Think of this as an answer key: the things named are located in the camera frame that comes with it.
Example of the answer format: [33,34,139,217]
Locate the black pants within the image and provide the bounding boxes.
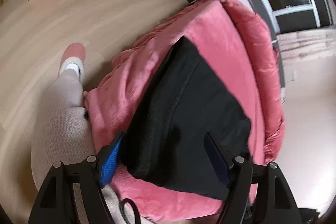
[119,38,251,201]

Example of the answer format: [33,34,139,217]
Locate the person's leg beige trousers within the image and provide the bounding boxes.
[30,63,148,224]

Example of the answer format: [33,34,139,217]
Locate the pink folded duvet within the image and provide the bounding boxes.
[218,0,285,164]

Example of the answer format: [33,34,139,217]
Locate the pink bed sheet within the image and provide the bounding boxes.
[85,0,270,222]

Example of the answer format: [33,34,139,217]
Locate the pink slipper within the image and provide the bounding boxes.
[59,43,86,83]

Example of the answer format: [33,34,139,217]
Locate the grey bed headboard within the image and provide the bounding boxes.
[238,0,287,89]

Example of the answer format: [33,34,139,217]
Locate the black cable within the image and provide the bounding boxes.
[118,197,142,224]

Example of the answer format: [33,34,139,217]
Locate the window with white frame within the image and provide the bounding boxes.
[261,0,335,35]

